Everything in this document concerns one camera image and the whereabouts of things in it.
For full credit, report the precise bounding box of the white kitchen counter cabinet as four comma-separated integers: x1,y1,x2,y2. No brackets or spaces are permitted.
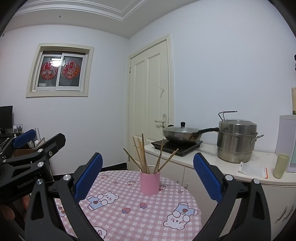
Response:
144,142,296,239

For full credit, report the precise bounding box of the person's left hand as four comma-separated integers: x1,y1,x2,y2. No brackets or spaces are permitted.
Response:
1,195,30,221

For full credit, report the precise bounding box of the wooden side cabinet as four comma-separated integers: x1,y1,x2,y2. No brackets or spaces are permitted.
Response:
13,137,45,157

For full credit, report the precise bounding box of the black computer monitor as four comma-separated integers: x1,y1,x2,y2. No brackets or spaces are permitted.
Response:
0,105,13,129

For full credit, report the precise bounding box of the white paper booklet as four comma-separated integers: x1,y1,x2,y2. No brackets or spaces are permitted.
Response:
238,162,268,179

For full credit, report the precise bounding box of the pale green cup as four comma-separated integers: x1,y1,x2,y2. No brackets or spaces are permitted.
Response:
273,153,290,179

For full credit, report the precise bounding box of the window with red decals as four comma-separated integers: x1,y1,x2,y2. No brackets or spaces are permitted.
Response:
26,43,94,98

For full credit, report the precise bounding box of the pink checkered tablecloth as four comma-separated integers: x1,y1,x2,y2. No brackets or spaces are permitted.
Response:
53,170,203,241

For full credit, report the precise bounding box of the stainless steel steamer pot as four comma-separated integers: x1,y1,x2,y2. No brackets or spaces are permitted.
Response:
217,111,264,164

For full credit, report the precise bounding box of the pink paper cup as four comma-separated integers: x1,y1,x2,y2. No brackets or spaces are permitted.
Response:
140,172,160,196

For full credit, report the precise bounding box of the steel wok with lid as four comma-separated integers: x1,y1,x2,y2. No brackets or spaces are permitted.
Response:
163,121,219,142

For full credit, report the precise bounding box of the cream panel door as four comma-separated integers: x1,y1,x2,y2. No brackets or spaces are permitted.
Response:
127,36,174,170

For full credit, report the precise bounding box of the silver door handle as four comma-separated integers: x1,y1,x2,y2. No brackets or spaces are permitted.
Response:
154,113,167,128

